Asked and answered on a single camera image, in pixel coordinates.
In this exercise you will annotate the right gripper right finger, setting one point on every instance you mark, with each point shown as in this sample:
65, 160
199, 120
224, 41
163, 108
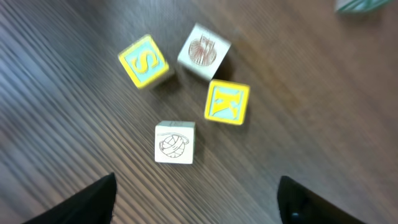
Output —
299, 205

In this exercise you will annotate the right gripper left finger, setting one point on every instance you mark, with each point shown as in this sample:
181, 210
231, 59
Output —
92, 205

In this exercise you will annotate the yellow block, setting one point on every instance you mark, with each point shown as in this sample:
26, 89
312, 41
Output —
145, 63
227, 102

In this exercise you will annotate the white teal block centre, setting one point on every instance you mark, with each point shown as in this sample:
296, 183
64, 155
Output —
359, 6

